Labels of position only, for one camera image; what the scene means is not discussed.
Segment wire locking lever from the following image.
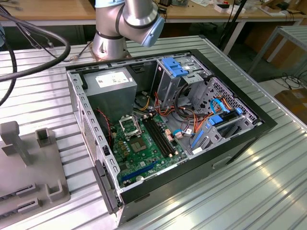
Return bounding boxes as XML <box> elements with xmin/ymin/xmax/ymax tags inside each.
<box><xmin>132</xmin><ymin>112</ymin><xmax>142</xmax><ymax>138</ymax></box>

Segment metal socket cover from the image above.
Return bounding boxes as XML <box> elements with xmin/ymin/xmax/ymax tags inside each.
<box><xmin>119</xmin><ymin>115</ymin><xmax>141</xmax><ymax>139</ymax></box>

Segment grey metal drive cage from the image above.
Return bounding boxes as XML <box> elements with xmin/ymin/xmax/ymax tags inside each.
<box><xmin>153</xmin><ymin>56</ymin><xmax>212</xmax><ymax>110</ymax></box>

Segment grey power supply unit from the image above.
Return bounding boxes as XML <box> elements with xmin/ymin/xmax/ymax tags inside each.
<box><xmin>81</xmin><ymin>69</ymin><xmax>138</xmax><ymax>120</ymax></box>

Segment black case fan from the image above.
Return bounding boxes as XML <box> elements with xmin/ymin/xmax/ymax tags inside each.
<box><xmin>95</xmin><ymin>107</ymin><xmax>114</xmax><ymax>147</ymax></box>

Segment green motherboard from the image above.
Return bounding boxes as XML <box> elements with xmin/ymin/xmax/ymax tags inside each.
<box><xmin>110</xmin><ymin>112</ymin><xmax>189</xmax><ymax>189</ymax></box>

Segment blue drive cage latch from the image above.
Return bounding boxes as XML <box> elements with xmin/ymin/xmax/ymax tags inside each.
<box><xmin>162</xmin><ymin>57</ymin><xmax>190</xmax><ymax>78</ymax></box>

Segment blue expansion slot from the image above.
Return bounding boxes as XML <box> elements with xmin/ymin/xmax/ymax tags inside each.
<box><xmin>121</xmin><ymin>160</ymin><xmax>159</xmax><ymax>183</ymax></box>

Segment blue disk carrier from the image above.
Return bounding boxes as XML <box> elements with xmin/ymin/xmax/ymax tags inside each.
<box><xmin>207</xmin><ymin>107</ymin><xmax>242</xmax><ymax>127</ymax></box>

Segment black open PC case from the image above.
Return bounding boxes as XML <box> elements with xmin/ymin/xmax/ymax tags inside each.
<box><xmin>65</xmin><ymin>49</ymin><xmax>278</xmax><ymax>227</ymax></box>

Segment perforated metal cage panel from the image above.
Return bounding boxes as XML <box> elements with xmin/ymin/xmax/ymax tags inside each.
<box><xmin>191</xmin><ymin>76</ymin><xmax>263</xmax><ymax>125</ymax></box>

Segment black card retention latch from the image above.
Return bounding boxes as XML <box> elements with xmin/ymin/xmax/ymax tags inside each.
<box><xmin>93</xmin><ymin>159</ymin><xmax>121</xmax><ymax>215</ymax></box>

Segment black tripod stand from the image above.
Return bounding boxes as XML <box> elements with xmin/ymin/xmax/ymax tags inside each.
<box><xmin>219</xmin><ymin>0</ymin><xmax>248</xmax><ymax>52</ymax></box>

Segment white box with red mark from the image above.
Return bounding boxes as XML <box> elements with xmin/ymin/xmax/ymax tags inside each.
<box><xmin>214</xmin><ymin>1</ymin><xmax>246</xmax><ymax>14</ymax></box>

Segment grey parts rack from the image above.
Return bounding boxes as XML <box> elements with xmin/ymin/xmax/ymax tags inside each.
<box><xmin>0</xmin><ymin>121</ymin><xmax>71</xmax><ymax>223</ymax></box>

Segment brown cardboard box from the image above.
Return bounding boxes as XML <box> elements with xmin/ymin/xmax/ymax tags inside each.
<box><xmin>274</xmin><ymin>88</ymin><xmax>307</xmax><ymax>122</ymax></box>

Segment stacked cardboard boxes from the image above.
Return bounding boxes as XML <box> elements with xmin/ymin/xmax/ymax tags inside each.
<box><xmin>244</xmin><ymin>23</ymin><xmax>302</xmax><ymax>69</ymax></box>

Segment wooden workbench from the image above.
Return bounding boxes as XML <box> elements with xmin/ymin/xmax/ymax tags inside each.
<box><xmin>0</xmin><ymin>0</ymin><xmax>307</xmax><ymax>27</ymax></box>

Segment brown cardboard tray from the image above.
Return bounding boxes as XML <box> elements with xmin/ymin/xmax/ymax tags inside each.
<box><xmin>258</xmin><ymin>0</ymin><xmax>307</xmax><ymax>17</ymax></box>

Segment orange red power wire bundle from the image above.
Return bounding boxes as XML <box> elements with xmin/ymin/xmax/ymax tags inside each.
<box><xmin>153</xmin><ymin>92</ymin><xmax>216</xmax><ymax>138</ymax></box>

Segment blue plastic bracket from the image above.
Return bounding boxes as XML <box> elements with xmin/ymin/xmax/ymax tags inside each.
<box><xmin>190</xmin><ymin>128</ymin><xmax>205</xmax><ymax>151</ymax></box>

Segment blue data wire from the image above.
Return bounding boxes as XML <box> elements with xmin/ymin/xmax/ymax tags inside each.
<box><xmin>209</xmin><ymin>97</ymin><xmax>235</xmax><ymax>113</ymax></box>

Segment thick black cable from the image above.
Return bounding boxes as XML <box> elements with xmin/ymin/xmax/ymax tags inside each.
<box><xmin>0</xmin><ymin>11</ymin><xmax>71</xmax><ymax>83</ymax></box>

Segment thin cable with connectors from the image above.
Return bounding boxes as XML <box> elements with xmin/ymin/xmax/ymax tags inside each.
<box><xmin>14</xmin><ymin>20</ymin><xmax>93</xmax><ymax>63</ymax></box>

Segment black camera cable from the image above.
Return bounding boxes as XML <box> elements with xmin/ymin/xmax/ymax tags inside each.
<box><xmin>0</xmin><ymin>35</ymin><xmax>18</xmax><ymax>107</ymax></box>

